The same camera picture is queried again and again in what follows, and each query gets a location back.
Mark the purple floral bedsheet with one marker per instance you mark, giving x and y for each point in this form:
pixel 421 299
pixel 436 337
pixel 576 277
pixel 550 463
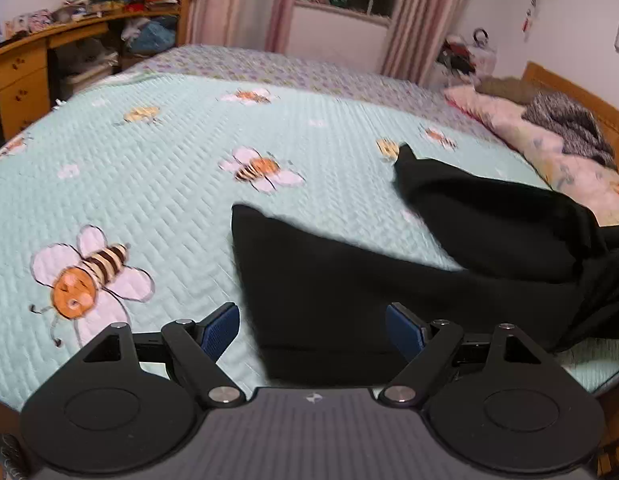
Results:
pixel 289 65

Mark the teal bee-print quilted blanket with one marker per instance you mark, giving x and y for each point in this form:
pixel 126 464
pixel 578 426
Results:
pixel 164 200

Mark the dark speckled garment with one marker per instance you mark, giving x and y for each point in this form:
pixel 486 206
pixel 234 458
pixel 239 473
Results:
pixel 569 120

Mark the black pants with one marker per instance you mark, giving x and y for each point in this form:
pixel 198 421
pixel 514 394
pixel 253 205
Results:
pixel 389 285

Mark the wooden desk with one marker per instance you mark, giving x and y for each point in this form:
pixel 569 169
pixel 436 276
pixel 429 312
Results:
pixel 24 70

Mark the brown pillow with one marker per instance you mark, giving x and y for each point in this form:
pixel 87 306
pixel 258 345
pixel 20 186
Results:
pixel 507 90

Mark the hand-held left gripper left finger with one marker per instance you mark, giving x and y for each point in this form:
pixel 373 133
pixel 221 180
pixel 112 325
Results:
pixel 222 332

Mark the wooden headboard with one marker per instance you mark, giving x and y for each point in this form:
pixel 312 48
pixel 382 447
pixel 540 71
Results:
pixel 554 80

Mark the pile of bags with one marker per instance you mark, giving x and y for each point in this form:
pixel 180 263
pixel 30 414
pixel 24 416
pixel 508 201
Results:
pixel 464 55

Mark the pink curtain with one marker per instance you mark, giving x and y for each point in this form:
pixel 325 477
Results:
pixel 239 5
pixel 424 20

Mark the blue cloth bundle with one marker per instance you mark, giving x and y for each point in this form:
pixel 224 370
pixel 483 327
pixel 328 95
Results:
pixel 152 35

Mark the pink floral pillow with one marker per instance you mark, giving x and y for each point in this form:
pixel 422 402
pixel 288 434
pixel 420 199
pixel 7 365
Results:
pixel 549 155

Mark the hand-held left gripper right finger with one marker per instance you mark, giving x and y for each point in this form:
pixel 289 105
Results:
pixel 403 330

